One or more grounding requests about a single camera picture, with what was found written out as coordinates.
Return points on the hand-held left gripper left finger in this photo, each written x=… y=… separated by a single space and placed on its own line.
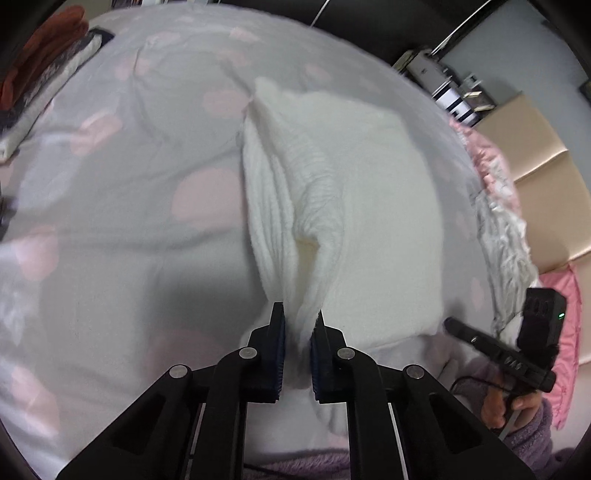
x=277 y=350

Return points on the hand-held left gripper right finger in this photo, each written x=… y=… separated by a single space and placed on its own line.
x=316 y=360

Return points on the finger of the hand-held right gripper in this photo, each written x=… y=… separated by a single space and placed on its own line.
x=466 y=334

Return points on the white textured hooded garment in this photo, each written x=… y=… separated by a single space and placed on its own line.
x=369 y=207

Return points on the person's right forearm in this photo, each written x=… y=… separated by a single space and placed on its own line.
x=531 y=434

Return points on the dark patterned folded clothes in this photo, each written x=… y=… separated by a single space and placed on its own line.
x=76 y=53

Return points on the person's right hand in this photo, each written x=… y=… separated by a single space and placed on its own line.
x=494 y=408

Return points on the grey speckled garment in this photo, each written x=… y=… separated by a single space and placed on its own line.
x=503 y=249

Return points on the person's purple fleece robe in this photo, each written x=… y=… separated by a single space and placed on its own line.
x=300 y=464

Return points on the cardboard box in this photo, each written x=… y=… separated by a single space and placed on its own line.
x=554 y=207
x=521 y=134

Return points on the pink printed blanket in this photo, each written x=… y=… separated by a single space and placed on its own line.
x=496 y=170

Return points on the bed with pale spotted sheet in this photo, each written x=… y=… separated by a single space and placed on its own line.
x=138 y=184

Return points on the black white striped box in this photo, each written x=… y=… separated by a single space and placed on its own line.
x=455 y=104

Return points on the white appliance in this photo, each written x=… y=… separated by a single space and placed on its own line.
x=422 y=69

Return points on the white folded cloth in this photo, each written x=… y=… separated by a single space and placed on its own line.
x=27 y=124

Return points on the orange towel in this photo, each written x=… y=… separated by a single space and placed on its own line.
x=41 y=50

